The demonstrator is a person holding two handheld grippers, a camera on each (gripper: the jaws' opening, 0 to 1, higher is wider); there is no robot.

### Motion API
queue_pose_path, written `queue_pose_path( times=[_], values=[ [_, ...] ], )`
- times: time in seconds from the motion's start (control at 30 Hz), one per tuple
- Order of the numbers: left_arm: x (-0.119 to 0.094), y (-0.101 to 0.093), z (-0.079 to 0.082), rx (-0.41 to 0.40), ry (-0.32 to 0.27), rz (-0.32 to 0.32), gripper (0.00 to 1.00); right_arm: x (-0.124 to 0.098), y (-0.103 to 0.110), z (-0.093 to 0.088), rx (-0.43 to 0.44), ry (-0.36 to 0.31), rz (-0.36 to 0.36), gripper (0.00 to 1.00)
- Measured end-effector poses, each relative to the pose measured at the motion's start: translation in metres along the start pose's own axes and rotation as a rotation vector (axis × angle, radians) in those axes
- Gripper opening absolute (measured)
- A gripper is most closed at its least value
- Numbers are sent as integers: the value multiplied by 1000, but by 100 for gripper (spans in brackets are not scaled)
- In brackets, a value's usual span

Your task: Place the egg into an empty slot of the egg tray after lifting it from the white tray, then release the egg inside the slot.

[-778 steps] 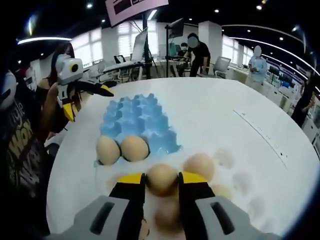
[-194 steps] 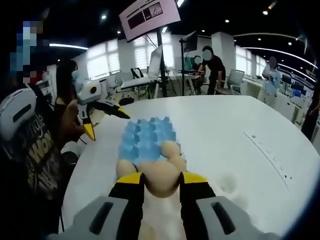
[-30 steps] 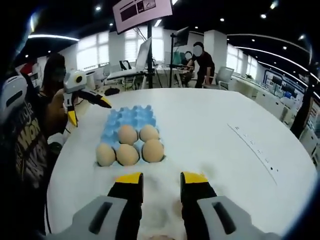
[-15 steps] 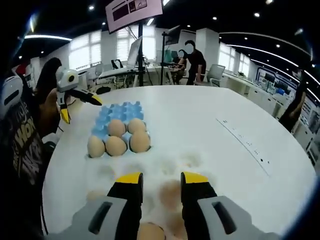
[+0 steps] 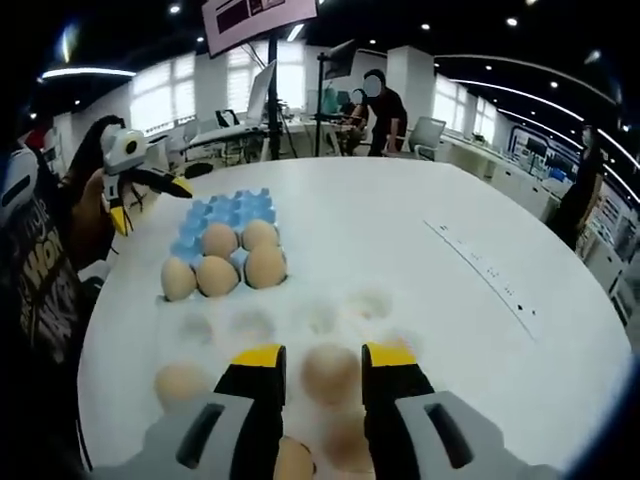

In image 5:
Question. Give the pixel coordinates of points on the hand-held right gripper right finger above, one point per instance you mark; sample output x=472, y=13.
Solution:
x=425, y=430

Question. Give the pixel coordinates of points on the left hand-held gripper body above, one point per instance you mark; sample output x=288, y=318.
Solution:
x=120, y=150

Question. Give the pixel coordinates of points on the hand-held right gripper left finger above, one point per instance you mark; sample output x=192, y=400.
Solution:
x=210, y=430

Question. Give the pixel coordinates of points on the blue egg tray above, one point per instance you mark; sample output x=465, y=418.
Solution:
x=220, y=207

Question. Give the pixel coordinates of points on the single brown egg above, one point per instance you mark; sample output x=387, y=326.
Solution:
x=330, y=377

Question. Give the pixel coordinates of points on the white foam egg holder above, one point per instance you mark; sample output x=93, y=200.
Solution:
x=285, y=327

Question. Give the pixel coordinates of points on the person's left hand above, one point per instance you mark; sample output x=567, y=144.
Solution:
x=95, y=197

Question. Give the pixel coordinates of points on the person's right hand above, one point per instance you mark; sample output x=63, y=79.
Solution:
x=295, y=462

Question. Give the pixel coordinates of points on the white chest-worn device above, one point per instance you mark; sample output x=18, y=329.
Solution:
x=17, y=180

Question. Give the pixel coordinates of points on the operator in black t-shirt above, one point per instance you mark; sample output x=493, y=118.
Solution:
x=40, y=300

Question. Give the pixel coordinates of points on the white computer monitor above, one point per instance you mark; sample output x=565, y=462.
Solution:
x=259, y=92

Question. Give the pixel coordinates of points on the black screen stand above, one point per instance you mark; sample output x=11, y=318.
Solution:
x=273, y=100

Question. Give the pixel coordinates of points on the pink display screen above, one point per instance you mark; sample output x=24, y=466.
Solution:
x=280, y=15

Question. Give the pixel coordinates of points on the white table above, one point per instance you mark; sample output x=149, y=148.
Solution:
x=375, y=210

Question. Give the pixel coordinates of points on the black monitor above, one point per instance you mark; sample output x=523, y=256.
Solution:
x=342, y=60

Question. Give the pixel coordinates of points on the grey office chair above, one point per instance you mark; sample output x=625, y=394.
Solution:
x=427, y=132

